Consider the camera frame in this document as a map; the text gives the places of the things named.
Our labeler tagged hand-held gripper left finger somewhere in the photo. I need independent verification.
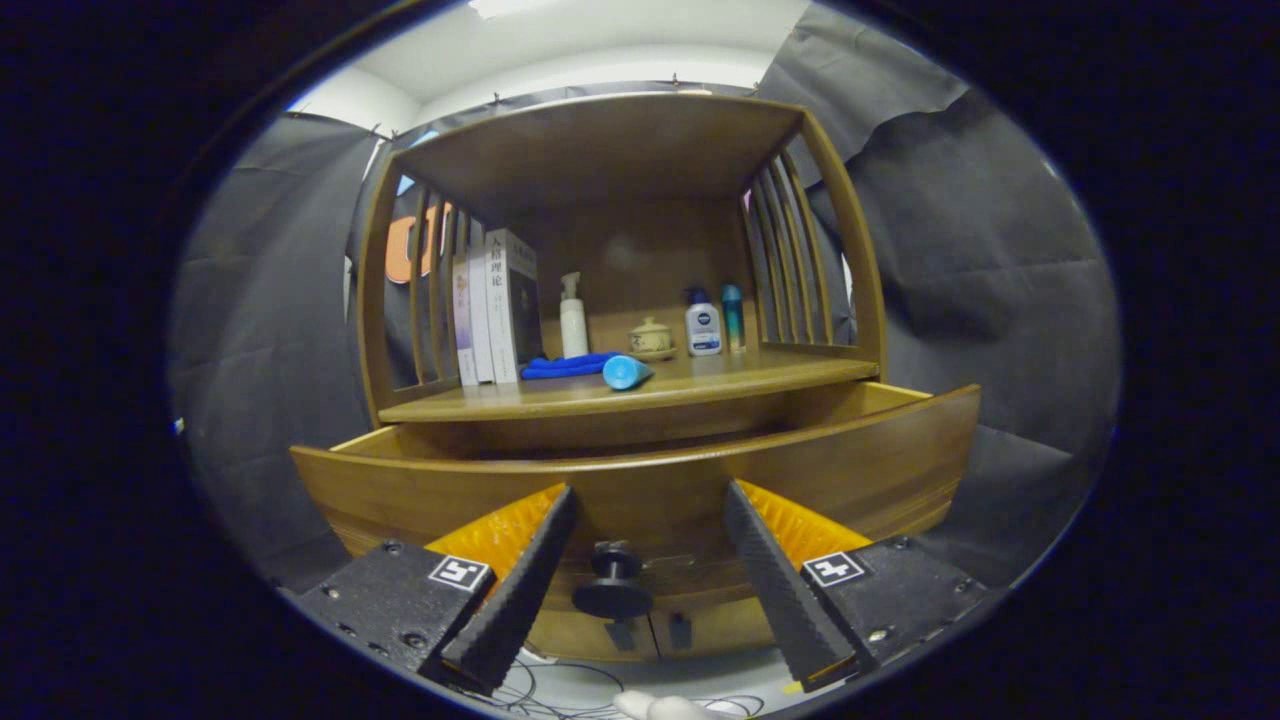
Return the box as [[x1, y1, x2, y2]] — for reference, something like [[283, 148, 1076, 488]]
[[290, 483, 579, 696]]

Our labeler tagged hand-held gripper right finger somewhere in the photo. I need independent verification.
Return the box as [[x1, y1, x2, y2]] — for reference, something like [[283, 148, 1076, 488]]
[[722, 478, 991, 693]]

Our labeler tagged blue cosmetic tube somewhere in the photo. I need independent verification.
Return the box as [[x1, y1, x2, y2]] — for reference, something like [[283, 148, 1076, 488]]
[[602, 354, 655, 391]]

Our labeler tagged wooden cabinet door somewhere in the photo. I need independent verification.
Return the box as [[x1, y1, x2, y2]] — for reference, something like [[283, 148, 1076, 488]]
[[650, 592, 771, 661], [525, 600, 661, 663]]

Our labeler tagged wooden countertop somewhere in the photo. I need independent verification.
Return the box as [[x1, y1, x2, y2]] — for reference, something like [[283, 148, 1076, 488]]
[[378, 345, 881, 424]]

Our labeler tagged wooden cabinet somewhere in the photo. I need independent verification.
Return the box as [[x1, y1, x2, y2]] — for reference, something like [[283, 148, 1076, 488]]
[[357, 92, 889, 663]]

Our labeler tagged white rounded object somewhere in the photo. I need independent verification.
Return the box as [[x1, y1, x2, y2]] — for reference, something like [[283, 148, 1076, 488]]
[[612, 690, 736, 720]]

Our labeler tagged blue cloth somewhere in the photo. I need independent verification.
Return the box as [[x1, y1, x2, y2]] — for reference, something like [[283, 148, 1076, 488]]
[[520, 351, 623, 381]]

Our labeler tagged white pump bottle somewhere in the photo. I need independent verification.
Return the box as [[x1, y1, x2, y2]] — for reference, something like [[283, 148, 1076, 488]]
[[559, 272, 591, 359]]

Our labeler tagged purple book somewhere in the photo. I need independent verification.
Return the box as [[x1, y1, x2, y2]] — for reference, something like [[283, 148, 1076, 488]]
[[452, 255, 479, 387]]

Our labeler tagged grey portrait cover book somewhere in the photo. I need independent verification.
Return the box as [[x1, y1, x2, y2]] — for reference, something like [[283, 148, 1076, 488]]
[[484, 228, 544, 385]]

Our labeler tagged white book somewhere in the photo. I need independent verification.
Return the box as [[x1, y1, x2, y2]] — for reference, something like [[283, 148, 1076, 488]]
[[468, 222, 496, 385]]

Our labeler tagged white bottle with blue cap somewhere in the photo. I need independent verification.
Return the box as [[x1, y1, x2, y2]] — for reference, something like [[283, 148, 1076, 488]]
[[684, 288, 723, 358]]

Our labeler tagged lidded tea bowl with saucer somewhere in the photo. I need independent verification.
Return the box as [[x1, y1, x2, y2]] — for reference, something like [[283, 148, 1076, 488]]
[[628, 316, 678, 362]]

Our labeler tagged black floor cable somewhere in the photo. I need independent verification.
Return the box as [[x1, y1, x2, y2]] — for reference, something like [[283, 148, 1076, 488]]
[[480, 655, 766, 719]]

